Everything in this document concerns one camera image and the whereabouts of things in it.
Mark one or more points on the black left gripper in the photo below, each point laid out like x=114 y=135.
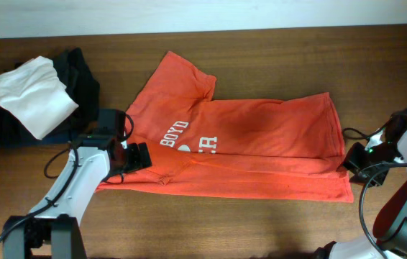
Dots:
x=137 y=157

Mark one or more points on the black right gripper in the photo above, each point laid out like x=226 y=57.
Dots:
x=363 y=162

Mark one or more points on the orange printed t-shirt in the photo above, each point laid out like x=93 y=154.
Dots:
x=240 y=148

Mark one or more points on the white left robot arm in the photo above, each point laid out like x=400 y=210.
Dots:
x=56 y=219

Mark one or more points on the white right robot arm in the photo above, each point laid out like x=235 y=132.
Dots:
x=388 y=237

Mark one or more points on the white folded cloth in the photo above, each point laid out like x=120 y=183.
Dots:
x=34 y=94

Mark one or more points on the black folded garment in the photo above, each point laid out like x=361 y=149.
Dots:
x=81 y=86

